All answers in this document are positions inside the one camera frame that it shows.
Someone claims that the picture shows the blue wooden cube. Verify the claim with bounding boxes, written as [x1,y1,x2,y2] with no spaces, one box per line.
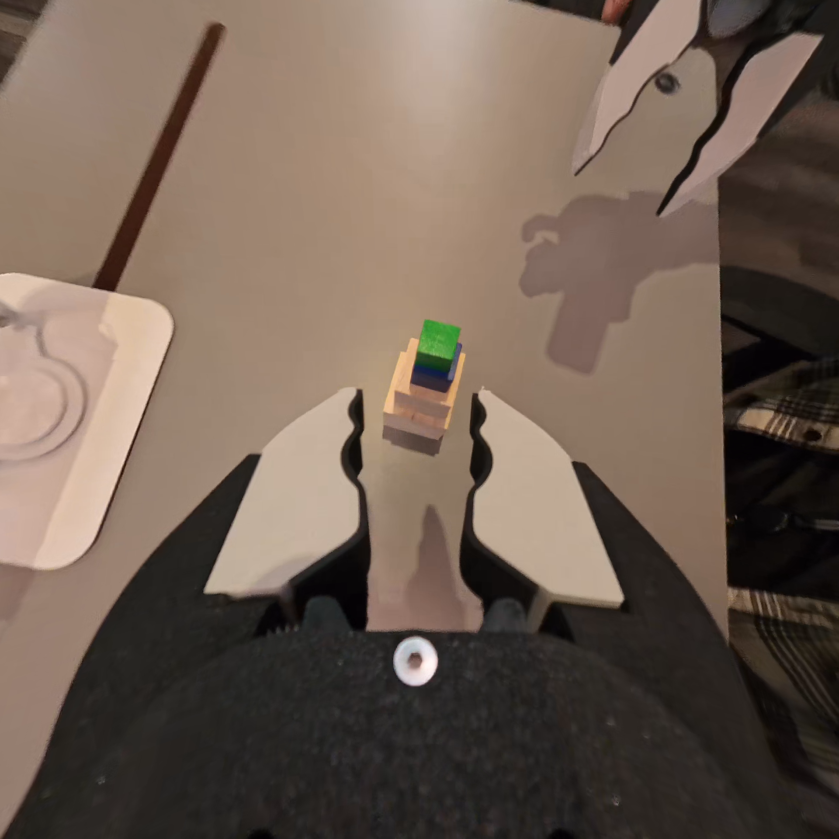
[409,342,464,394]

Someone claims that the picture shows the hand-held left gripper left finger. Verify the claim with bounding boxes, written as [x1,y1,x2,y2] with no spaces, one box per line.
[203,387,371,627]

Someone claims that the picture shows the small natural wooden cube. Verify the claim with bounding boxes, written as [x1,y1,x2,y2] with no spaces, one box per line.
[405,337,460,410]

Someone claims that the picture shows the person's plaid shirt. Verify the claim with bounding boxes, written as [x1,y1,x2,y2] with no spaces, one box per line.
[723,357,839,814]

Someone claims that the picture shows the green wooden cube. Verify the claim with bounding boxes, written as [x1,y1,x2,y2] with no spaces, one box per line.
[414,319,462,371]

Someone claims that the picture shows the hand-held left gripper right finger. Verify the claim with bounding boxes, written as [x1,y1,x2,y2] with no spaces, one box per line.
[459,387,625,629]

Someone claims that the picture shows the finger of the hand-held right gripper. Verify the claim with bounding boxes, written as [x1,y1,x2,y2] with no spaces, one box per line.
[572,0,705,177]
[657,29,825,217]

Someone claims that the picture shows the large natural wooden cube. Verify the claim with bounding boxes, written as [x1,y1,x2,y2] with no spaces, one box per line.
[382,350,468,441]

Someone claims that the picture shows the white document stand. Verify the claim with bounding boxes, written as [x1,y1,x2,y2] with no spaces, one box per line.
[0,272,174,570]

